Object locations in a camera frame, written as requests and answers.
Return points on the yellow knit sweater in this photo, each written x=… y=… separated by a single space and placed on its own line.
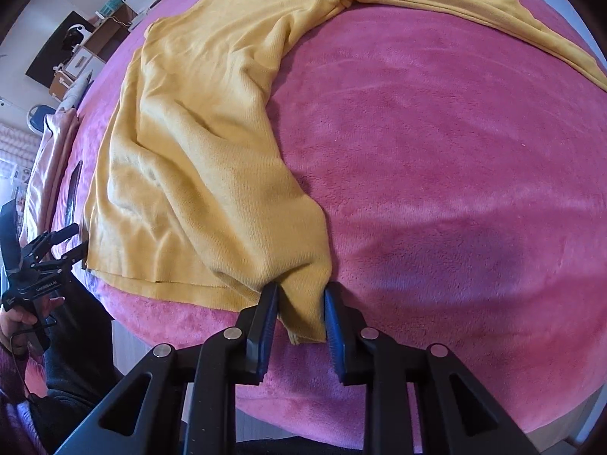
x=189 y=151

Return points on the white round desk fan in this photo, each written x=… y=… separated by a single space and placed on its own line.
x=75 y=37

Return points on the wooden desk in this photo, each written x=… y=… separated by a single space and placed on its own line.
x=111 y=33

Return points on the person's left forearm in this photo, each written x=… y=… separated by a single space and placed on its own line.
x=9 y=369

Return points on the pink patterned window curtain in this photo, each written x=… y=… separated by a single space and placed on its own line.
x=16 y=151

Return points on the person's dark pants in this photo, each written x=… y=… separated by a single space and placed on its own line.
x=80 y=365

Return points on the black monitor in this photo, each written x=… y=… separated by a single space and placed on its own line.
x=47 y=61

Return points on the person's left hand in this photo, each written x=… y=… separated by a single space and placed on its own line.
x=12 y=324

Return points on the white drawer cabinet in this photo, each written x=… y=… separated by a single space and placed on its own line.
x=80 y=64

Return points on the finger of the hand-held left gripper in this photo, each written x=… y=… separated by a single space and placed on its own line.
x=54 y=239
x=69 y=256

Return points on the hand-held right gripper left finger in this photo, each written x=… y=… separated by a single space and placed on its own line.
x=268 y=322

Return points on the white antler print pillow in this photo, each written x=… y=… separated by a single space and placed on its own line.
x=76 y=90

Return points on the teal storage box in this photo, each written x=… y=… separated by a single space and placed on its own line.
x=109 y=7

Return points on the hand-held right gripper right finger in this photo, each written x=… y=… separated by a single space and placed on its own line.
x=334 y=327

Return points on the blue metal chair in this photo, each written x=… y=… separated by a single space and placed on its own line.
x=40 y=116

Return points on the pink bed with blanket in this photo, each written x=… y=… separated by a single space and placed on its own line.
x=427 y=175

